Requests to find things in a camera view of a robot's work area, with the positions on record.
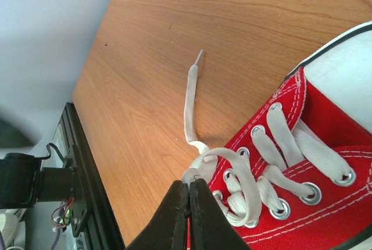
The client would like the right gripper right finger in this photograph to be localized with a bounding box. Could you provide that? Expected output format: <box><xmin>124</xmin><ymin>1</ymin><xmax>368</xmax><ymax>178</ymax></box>
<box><xmin>189</xmin><ymin>178</ymin><xmax>250</xmax><ymax>250</ymax></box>

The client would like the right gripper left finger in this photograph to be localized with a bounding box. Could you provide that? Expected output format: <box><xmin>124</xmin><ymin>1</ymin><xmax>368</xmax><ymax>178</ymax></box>
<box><xmin>126</xmin><ymin>180</ymin><xmax>189</xmax><ymax>250</ymax></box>

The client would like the red canvas sneaker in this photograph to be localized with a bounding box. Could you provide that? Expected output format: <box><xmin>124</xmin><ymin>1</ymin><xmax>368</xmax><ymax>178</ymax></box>
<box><xmin>185</xmin><ymin>20</ymin><xmax>372</xmax><ymax>250</ymax></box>

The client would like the white shoelace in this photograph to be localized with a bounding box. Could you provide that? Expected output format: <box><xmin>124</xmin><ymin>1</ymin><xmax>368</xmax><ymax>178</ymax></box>
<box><xmin>182</xmin><ymin>63</ymin><xmax>356</xmax><ymax>228</ymax></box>

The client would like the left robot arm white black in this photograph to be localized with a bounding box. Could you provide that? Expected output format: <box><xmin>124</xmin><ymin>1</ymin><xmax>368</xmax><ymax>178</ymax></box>
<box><xmin>1</xmin><ymin>142</ymin><xmax>75</xmax><ymax>209</ymax></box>

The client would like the green lit circuit board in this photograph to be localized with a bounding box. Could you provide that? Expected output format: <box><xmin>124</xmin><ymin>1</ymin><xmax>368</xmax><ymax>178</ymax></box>
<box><xmin>51</xmin><ymin>198</ymin><xmax>74</xmax><ymax>233</ymax></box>

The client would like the black aluminium rail base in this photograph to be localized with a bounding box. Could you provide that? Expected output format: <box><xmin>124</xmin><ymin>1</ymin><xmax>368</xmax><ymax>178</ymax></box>
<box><xmin>59</xmin><ymin>103</ymin><xmax>126</xmax><ymax>249</ymax></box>

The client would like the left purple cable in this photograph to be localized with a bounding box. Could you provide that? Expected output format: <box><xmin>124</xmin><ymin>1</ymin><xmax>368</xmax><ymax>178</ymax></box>
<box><xmin>51</xmin><ymin>226</ymin><xmax>62</xmax><ymax>250</ymax></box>

